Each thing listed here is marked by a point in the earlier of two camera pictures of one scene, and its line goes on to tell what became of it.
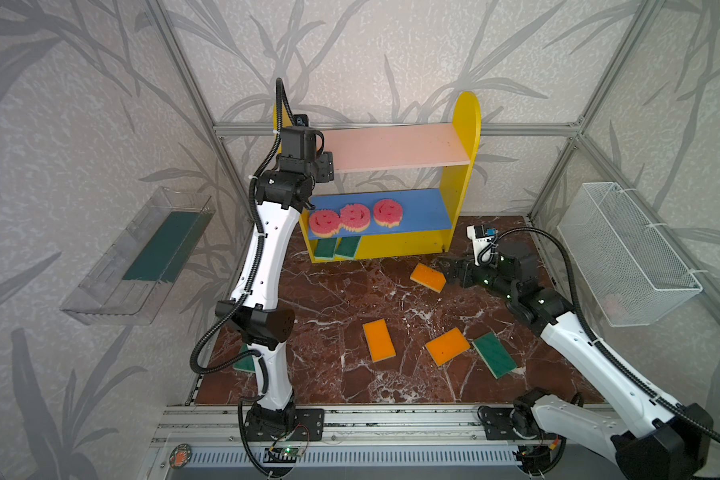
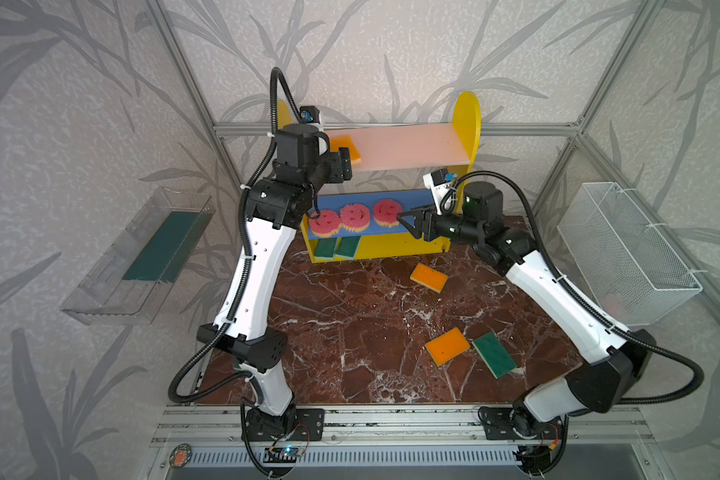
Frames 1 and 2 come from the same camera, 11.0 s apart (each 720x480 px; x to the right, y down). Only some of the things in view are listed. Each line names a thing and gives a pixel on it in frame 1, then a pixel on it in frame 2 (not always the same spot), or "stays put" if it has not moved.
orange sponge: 379,340 to 345,142
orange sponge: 428,278 stays put
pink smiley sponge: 324,223 stays put
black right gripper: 465,273 to 428,222
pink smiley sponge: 387,213 stays put
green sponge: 348,247 stays put
